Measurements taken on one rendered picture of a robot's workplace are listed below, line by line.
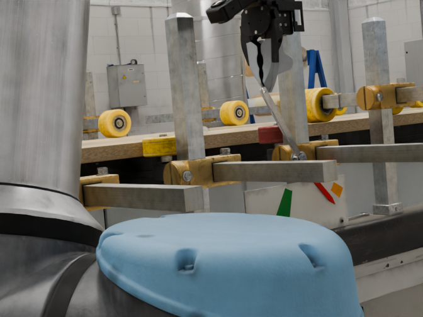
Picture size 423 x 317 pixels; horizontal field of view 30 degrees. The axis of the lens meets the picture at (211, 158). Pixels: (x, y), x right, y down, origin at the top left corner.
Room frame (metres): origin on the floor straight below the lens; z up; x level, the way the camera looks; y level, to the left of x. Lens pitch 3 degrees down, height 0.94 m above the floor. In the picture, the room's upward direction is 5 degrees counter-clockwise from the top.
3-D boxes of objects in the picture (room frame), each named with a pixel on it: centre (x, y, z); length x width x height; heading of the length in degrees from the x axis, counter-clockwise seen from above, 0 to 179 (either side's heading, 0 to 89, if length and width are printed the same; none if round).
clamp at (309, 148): (1.51, -0.18, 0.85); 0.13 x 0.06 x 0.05; 128
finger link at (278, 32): (1.33, -0.12, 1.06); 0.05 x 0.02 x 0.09; 38
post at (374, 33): (1.65, -0.36, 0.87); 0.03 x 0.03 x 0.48; 38
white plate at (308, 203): (1.45, -0.15, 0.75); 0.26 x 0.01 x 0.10; 128
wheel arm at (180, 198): (1.16, 0.16, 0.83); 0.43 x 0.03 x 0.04; 38
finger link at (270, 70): (1.35, -0.13, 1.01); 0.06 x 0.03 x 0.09; 128
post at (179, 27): (1.34, 0.03, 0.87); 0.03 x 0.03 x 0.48; 38
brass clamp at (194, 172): (1.35, 0.02, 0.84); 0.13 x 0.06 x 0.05; 128
